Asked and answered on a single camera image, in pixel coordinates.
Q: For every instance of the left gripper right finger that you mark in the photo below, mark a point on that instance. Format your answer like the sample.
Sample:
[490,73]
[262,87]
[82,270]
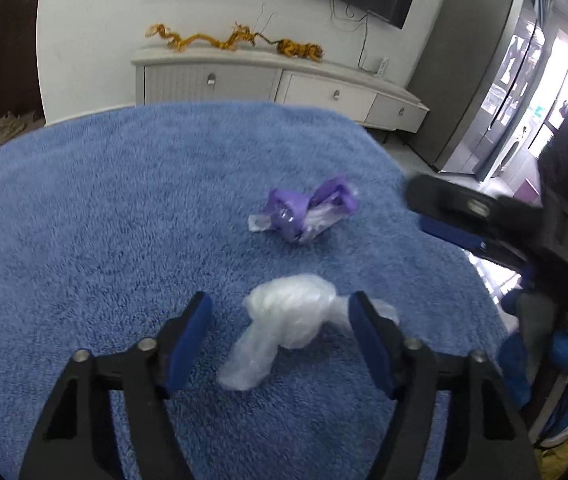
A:
[452,417]

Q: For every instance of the grey refrigerator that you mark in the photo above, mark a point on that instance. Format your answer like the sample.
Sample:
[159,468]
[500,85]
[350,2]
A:
[472,75]

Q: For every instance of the golden dragon figurine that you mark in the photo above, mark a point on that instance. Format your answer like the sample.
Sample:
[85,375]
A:
[241,35]

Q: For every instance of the purple stool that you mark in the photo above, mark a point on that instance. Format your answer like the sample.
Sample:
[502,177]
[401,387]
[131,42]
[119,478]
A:
[527,193]

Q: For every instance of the white tv cabinet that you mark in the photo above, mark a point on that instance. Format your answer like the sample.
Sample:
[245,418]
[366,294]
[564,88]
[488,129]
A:
[207,74]

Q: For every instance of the dark brown door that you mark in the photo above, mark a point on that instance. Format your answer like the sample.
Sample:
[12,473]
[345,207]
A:
[19,81]

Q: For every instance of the blue fluffy blanket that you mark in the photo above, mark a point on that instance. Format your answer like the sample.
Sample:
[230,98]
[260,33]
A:
[110,223]

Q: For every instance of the white power strip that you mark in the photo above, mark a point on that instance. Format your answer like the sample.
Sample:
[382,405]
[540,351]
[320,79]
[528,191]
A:
[381,69]

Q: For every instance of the clear plastic bag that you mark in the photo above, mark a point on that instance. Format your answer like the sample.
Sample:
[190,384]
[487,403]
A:
[288,313]

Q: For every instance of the purple plastic wrapper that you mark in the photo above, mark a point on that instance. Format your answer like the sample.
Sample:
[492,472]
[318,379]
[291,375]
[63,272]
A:
[299,218]

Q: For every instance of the golden tiger figurine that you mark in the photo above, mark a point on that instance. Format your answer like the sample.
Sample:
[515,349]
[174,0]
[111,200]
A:
[293,49]

